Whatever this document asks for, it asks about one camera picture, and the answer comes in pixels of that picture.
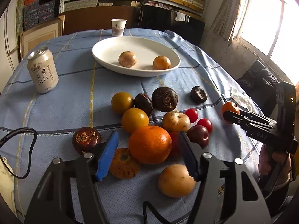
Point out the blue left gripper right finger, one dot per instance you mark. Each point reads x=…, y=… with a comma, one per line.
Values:
x=189, y=156

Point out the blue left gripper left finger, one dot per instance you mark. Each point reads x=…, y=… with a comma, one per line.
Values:
x=106, y=156

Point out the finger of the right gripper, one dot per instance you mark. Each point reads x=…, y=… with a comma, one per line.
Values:
x=258, y=118
x=247, y=121

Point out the small orange tangerine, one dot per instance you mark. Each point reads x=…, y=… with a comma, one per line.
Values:
x=230, y=106

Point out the small striped orange fruit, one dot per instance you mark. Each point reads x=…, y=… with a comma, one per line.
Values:
x=124, y=165

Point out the dark red plum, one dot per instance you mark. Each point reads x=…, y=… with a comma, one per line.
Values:
x=199, y=134
x=175, y=151

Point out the red cherry tomato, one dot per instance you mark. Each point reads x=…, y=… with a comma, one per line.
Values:
x=206, y=123
x=192, y=114

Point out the pale tan apple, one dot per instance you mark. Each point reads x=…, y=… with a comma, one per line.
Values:
x=174, y=122

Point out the red cherry tomato back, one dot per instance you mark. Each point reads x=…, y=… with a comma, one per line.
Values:
x=192, y=114

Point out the large orange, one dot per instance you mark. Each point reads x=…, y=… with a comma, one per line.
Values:
x=150, y=144

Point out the yellow fruit front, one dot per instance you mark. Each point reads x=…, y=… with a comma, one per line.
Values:
x=133, y=119

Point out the yellow fruit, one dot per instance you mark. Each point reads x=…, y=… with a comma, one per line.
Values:
x=133, y=119
x=121, y=102

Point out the yellow fruit back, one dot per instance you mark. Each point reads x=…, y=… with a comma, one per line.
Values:
x=121, y=102

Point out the tan fruit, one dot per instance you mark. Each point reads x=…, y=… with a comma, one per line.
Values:
x=161, y=63

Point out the crumpled paper wrapper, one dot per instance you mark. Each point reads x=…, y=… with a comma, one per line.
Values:
x=241, y=99

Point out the black leather chair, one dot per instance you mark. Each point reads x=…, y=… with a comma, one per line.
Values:
x=260, y=84

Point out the blue checked tablecloth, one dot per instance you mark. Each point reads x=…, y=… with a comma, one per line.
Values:
x=83, y=96

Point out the black monitor screen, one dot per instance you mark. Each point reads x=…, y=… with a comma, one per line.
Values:
x=155, y=18

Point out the white power strip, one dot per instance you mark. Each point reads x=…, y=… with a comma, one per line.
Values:
x=7, y=187

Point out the white oval plate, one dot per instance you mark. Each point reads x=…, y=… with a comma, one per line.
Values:
x=108, y=51

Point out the white drink can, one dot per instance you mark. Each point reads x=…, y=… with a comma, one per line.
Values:
x=42, y=70

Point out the white paper cup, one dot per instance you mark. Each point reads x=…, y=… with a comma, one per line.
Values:
x=118, y=27

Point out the framed picture leaning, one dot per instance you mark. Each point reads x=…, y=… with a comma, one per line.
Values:
x=40, y=33

